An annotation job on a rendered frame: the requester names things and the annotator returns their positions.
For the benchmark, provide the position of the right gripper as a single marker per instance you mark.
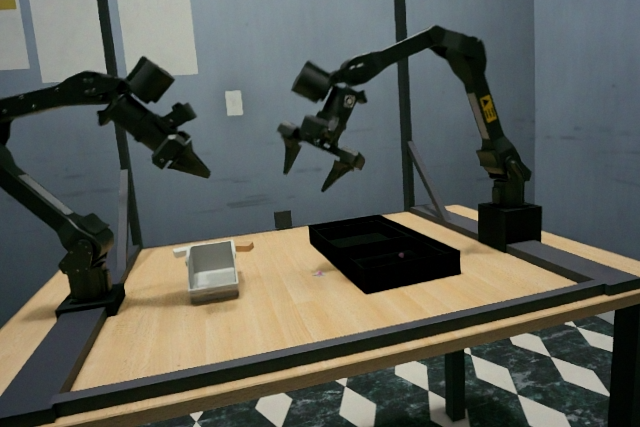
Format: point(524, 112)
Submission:
point(149, 132)

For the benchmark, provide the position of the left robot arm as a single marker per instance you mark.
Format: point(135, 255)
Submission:
point(468, 58)

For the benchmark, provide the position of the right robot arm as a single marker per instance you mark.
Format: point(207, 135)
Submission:
point(86, 238)

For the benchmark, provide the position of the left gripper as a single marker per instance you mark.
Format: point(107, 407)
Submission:
point(348, 156)

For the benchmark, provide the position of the white rectangular block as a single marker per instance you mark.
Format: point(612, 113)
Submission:
point(180, 252)

